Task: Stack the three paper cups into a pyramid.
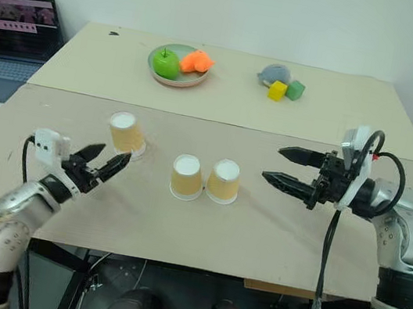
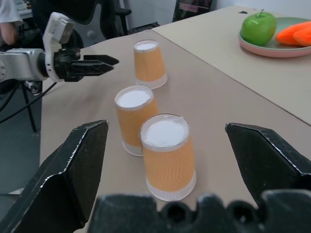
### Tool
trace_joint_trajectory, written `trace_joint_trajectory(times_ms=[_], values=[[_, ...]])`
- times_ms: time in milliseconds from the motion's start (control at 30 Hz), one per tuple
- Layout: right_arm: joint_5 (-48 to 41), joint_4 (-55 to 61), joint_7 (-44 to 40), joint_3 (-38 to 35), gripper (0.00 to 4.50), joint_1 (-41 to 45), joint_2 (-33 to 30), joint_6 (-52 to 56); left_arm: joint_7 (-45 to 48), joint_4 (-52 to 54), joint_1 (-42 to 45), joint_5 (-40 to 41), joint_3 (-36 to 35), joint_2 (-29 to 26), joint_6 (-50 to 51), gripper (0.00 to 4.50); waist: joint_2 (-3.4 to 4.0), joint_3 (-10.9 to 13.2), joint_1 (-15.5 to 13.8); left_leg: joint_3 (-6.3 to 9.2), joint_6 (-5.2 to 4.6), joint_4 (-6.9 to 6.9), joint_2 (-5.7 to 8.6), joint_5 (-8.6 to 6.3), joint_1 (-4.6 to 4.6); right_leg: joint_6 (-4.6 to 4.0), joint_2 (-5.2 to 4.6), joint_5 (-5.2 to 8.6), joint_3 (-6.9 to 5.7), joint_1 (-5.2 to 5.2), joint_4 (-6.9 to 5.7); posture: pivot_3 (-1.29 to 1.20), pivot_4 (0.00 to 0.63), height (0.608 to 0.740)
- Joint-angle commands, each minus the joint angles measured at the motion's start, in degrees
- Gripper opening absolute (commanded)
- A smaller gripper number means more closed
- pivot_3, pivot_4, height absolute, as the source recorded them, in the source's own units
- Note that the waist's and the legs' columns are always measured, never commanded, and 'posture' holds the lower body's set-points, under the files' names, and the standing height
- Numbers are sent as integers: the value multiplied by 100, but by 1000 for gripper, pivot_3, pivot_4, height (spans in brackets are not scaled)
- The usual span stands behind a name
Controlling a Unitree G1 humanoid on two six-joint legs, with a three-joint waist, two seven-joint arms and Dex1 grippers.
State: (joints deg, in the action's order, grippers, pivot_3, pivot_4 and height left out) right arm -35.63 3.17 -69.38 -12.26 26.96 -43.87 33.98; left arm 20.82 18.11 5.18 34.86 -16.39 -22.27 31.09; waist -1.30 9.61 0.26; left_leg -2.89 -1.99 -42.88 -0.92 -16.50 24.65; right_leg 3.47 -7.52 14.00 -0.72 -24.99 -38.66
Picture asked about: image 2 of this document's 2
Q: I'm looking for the black metal leg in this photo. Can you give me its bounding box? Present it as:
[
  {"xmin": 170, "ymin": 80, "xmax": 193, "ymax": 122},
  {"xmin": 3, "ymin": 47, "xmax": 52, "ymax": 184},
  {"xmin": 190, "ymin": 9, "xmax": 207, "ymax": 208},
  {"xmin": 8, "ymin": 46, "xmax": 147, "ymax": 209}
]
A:
[{"xmin": 22, "ymin": 81, "xmax": 37, "ymax": 133}]

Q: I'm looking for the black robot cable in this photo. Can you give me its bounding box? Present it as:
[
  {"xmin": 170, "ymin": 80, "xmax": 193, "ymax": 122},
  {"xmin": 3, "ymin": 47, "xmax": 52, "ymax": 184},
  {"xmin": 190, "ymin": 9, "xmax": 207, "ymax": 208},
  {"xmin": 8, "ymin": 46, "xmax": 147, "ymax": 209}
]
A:
[{"xmin": 0, "ymin": 82, "xmax": 58, "ymax": 123}]

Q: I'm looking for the black office chair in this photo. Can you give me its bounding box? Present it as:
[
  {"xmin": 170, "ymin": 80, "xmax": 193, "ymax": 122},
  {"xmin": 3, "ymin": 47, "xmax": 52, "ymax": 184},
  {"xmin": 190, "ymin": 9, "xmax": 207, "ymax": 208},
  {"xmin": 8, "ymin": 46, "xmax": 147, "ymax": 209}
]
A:
[{"xmin": 31, "ymin": 0, "xmax": 133, "ymax": 49}]

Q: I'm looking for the green apple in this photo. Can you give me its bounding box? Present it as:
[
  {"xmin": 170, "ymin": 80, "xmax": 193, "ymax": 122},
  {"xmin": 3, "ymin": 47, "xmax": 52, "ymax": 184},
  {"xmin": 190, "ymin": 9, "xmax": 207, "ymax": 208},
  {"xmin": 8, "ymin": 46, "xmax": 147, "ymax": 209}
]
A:
[{"xmin": 241, "ymin": 9, "xmax": 277, "ymax": 46}]

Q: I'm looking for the orange ribbed paper cup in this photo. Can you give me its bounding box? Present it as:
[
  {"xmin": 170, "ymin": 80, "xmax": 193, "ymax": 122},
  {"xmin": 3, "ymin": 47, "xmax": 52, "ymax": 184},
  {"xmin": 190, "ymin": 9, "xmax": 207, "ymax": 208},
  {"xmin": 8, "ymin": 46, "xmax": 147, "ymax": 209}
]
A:
[
  {"xmin": 139, "ymin": 113, "xmax": 197, "ymax": 202},
  {"xmin": 133, "ymin": 40, "xmax": 168, "ymax": 90},
  {"xmin": 114, "ymin": 84, "xmax": 160, "ymax": 157}
]

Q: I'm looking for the pink and green plate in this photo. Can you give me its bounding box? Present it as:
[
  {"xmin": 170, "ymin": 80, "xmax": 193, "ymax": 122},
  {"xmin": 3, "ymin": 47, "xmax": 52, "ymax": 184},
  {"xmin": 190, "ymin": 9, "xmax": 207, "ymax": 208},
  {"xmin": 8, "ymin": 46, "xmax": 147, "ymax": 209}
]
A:
[{"xmin": 238, "ymin": 17, "xmax": 311, "ymax": 58}]

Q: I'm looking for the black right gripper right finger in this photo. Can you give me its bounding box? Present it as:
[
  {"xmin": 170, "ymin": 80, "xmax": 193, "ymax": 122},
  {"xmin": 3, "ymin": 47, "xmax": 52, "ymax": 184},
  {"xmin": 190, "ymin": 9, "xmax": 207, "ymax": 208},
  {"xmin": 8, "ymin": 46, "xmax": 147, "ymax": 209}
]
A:
[{"xmin": 225, "ymin": 122, "xmax": 311, "ymax": 207}]

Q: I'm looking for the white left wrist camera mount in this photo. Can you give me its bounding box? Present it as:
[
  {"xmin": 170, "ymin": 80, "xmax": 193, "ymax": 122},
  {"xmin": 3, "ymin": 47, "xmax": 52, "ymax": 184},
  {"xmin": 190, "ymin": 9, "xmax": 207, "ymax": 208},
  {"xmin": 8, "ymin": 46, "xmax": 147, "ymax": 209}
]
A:
[{"xmin": 42, "ymin": 12, "xmax": 75, "ymax": 81}]

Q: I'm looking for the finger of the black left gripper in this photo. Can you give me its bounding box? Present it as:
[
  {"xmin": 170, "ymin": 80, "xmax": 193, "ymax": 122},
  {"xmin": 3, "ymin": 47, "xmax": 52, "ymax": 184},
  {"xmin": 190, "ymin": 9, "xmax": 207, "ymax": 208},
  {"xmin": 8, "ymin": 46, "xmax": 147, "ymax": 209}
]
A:
[
  {"xmin": 70, "ymin": 60, "xmax": 115, "ymax": 77},
  {"xmin": 83, "ymin": 55, "xmax": 120, "ymax": 66}
]

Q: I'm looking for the person in white shirt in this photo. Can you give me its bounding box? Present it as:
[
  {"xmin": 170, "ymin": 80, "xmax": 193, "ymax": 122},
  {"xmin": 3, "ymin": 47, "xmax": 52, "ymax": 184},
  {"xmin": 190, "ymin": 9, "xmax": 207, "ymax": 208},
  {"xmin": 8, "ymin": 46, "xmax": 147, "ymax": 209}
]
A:
[{"xmin": 0, "ymin": 0, "xmax": 24, "ymax": 46}]

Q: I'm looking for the orange carrot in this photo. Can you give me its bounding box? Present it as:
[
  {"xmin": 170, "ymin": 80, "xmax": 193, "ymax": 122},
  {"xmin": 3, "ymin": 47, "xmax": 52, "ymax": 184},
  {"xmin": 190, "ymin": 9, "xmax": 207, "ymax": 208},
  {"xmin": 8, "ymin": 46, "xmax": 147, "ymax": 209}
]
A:
[
  {"xmin": 276, "ymin": 21, "xmax": 311, "ymax": 46},
  {"xmin": 293, "ymin": 27, "xmax": 311, "ymax": 47}
]

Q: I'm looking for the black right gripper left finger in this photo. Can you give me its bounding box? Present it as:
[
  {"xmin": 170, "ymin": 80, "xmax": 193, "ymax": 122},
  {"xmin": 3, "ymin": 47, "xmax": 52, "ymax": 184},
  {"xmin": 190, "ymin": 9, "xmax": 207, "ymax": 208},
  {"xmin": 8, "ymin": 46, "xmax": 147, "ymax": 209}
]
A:
[{"xmin": 0, "ymin": 119, "xmax": 109, "ymax": 233}]

